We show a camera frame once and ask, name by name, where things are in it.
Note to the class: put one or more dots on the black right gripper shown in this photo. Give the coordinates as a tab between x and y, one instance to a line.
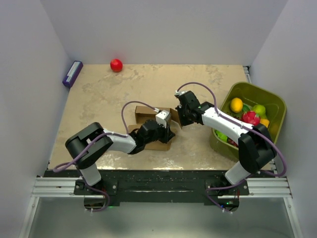
183	122

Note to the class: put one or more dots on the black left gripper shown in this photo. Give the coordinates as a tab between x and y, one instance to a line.
167	134

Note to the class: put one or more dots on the brown cardboard box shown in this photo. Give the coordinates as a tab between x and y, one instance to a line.
143	116

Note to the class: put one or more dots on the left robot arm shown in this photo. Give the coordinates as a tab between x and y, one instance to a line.
88	145

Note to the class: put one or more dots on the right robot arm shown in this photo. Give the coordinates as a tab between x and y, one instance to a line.
255	147

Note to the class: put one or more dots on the purple rectangular box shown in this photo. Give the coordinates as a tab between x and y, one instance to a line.
72	74

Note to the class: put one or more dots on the bright green toy vegetable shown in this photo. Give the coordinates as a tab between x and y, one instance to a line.
221	136

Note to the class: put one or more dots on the orange toy fruit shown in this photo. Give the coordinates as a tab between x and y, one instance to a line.
236	105

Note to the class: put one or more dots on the dark red toy grapes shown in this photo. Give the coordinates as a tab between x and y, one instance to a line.
230	141

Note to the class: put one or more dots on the pink dragon fruit toy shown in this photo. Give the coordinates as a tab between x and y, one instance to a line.
251	117

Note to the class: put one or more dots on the olive green plastic basket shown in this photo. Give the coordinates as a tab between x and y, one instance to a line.
251	104

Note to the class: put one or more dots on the green toy pear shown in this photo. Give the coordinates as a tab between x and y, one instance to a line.
260	110

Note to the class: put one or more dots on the yellow toy lemon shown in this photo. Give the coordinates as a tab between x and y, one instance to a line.
265	122

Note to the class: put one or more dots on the red apple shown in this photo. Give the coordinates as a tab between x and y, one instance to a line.
116	65

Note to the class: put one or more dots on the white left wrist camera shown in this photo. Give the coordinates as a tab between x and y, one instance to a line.
162	117

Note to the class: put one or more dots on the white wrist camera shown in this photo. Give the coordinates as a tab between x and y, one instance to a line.
162	117
179	93

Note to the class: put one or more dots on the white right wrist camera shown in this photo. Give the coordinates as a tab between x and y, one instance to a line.
179	93

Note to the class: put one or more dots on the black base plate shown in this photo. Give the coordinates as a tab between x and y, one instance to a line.
176	186

